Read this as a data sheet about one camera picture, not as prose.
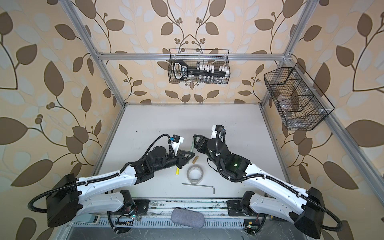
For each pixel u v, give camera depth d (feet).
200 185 2.66
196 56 2.93
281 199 1.43
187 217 2.27
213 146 1.75
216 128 2.11
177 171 2.83
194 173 2.77
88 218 2.18
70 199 1.33
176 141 2.18
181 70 2.75
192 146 2.14
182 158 2.11
